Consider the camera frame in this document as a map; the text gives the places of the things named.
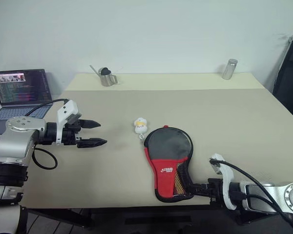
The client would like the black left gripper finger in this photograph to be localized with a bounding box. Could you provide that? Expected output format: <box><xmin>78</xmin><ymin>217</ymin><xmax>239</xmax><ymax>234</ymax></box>
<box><xmin>79</xmin><ymin>119</ymin><xmax>102</xmax><ymax>130</ymax></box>
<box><xmin>76</xmin><ymin>137</ymin><xmax>108</xmax><ymax>150</ymax></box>

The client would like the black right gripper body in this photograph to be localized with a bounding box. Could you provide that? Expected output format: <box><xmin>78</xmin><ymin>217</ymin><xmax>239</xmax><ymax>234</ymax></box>
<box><xmin>206</xmin><ymin>178</ymin><xmax>226</xmax><ymax>203</ymax></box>

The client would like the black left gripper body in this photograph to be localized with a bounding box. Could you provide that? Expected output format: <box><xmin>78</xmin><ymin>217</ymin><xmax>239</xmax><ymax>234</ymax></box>
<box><xmin>61</xmin><ymin>118</ymin><xmax>85</xmax><ymax>147</ymax></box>

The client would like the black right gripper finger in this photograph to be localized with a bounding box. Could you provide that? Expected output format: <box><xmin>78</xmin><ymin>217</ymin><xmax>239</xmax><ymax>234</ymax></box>
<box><xmin>186</xmin><ymin>189</ymin><xmax>210</xmax><ymax>197</ymax></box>
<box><xmin>190</xmin><ymin>183</ymin><xmax>209</xmax><ymax>191</ymax></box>

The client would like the black red paddle case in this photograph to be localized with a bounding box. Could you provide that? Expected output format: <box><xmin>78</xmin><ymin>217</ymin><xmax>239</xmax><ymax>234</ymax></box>
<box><xmin>143</xmin><ymin>125</ymin><xmax>195</xmax><ymax>203</ymax></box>

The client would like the white plush keychain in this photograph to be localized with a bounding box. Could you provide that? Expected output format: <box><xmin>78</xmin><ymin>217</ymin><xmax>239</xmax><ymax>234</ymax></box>
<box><xmin>132</xmin><ymin>117</ymin><xmax>148</xmax><ymax>141</ymax></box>

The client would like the open laptop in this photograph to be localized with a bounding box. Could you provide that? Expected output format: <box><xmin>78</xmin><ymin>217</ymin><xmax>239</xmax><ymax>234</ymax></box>
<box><xmin>0</xmin><ymin>69</ymin><xmax>54</xmax><ymax>135</ymax></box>

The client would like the silver robot torso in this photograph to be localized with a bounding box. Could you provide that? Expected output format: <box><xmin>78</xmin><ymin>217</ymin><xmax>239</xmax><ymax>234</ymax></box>
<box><xmin>0</xmin><ymin>198</ymin><xmax>29</xmax><ymax>234</ymax></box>

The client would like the black office chair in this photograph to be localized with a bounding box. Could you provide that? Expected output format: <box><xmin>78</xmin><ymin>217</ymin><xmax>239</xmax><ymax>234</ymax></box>
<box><xmin>272</xmin><ymin>36</ymin><xmax>293</xmax><ymax>125</ymax></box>

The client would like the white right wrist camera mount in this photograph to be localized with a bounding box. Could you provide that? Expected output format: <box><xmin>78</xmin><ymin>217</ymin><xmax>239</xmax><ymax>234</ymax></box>
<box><xmin>209</xmin><ymin>153</ymin><xmax>235</xmax><ymax>211</ymax></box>

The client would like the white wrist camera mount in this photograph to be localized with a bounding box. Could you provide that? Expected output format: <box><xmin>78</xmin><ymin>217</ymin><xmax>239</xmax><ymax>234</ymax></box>
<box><xmin>55</xmin><ymin>99</ymin><xmax>82</xmax><ymax>145</ymax></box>
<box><xmin>209</xmin><ymin>153</ymin><xmax>235</xmax><ymax>211</ymax></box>

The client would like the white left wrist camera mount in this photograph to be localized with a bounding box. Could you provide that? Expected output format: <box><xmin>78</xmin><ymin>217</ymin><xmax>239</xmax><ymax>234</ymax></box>
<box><xmin>55</xmin><ymin>99</ymin><xmax>82</xmax><ymax>145</ymax></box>

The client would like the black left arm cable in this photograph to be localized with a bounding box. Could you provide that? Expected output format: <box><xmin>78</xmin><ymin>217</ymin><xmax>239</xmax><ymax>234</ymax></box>
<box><xmin>25</xmin><ymin>98</ymin><xmax>69</xmax><ymax>171</ymax></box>

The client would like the steel cup with handle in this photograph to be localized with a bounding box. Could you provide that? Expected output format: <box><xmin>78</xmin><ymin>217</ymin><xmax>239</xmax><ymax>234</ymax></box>
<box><xmin>101</xmin><ymin>70</ymin><xmax>119</xmax><ymax>87</ymax></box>

